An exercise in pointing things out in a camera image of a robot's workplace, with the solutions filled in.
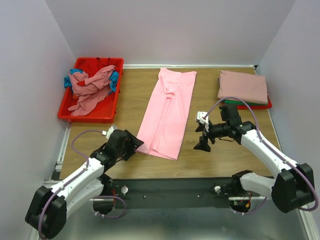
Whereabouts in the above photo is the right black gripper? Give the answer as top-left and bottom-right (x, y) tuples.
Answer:
(193, 119), (230, 152)

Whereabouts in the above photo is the light pink t shirt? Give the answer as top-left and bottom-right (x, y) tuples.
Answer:
(137, 68), (197, 161)

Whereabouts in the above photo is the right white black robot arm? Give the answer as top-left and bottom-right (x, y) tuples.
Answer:
(194, 104), (320, 213)

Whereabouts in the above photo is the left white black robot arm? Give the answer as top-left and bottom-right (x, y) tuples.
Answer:
(25, 126), (144, 240)

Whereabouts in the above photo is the red plastic bin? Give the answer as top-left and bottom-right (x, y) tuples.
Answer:
(57, 57), (124, 124)

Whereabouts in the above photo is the folded green shirt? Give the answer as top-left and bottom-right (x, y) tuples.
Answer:
(223, 99), (268, 106)

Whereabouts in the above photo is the blue crumpled shirt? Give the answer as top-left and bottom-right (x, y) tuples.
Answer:
(63, 68), (119, 93)

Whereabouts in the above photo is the crumpled dusty pink shirt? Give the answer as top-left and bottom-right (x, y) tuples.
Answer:
(68, 65), (116, 116)

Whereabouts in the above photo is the folded dusty pink shirt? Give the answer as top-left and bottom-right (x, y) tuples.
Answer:
(217, 70), (268, 105)

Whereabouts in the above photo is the folded red shirt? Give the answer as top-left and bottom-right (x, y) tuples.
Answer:
(232, 96), (273, 110)

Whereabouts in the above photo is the red shirt in bin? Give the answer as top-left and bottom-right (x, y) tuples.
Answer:
(75, 57), (111, 77)

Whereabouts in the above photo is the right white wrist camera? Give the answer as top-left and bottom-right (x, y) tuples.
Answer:
(195, 111), (209, 132)

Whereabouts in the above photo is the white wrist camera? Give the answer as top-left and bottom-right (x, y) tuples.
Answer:
(195, 111), (209, 132)
(101, 125), (119, 140)

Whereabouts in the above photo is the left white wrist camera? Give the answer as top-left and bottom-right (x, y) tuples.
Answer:
(101, 125), (119, 140)

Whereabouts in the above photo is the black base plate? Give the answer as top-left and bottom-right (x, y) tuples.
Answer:
(92, 176), (261, 216)

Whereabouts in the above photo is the aluminium rail frame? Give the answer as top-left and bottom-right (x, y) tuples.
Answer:
(28, 64), (320, 240)

